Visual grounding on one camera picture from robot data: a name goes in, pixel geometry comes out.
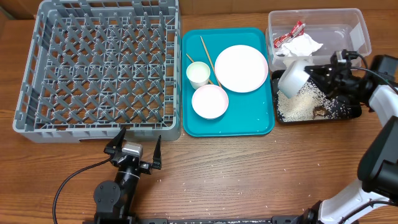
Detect grey plastic dish rack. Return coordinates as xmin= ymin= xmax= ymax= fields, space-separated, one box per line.
xmin=12 ymin=0 xmax=182 ymax=143

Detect red snack wrapper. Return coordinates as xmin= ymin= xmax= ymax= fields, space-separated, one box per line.
xmin=273 ymin=21 xmax=306 ymax=48

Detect large pink plate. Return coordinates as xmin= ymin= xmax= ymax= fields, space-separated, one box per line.
xmin=215 ymin=45 xmax=268 ymax=93

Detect black rectangular tray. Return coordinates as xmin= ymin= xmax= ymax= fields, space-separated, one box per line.
xmin=271 ymin=70 xmax=362 ymax=124

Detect pink bowl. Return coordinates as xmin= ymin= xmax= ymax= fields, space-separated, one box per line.
xmin=192 ymin=84 xmax=229 ymax=119

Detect teal plastic serving tray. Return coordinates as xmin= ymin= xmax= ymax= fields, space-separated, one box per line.
xmin=182 ymin=27 xmax=275 ymax=138

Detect long wooden chopstick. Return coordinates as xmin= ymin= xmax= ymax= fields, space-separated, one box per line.
xmin=200 ymin=36 xmax=222 ymax=88

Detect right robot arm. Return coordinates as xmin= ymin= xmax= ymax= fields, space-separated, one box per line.
xmin=293 ymin=50 xmax=397 ymax=223

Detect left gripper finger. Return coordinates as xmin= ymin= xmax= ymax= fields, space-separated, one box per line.
xmin=152 ymin=136 xmax=162 ymax=170
xmin=104 ymin=128 xmax=126 ymax=155

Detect white rice pile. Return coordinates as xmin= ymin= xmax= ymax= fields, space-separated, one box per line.
xmin=276 ymin=82 xmax=352 ymax=123

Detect grey bowl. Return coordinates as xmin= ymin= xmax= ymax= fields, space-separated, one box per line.
xmin=277 ymin=60 xmax=313 ymax=98

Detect white paper cup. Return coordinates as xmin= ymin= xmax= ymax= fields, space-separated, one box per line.
xmin=185 ymin=61 xmax=211 ymax=90

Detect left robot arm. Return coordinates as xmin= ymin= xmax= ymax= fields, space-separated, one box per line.
xmin=93 ymin=129 xmax=162 ymax=223

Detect brown food scrap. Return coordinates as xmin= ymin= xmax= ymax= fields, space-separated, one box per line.
xmin=313 ymin=106 xmax=328 ymax=119

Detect white napkin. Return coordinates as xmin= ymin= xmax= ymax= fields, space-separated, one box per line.
xmin=276 ymin=33 xmax=323 ymax=57

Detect clear plastic storage bin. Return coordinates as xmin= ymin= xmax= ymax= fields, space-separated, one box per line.
xmin=266 ymin=8 xmax=372 ymax=71

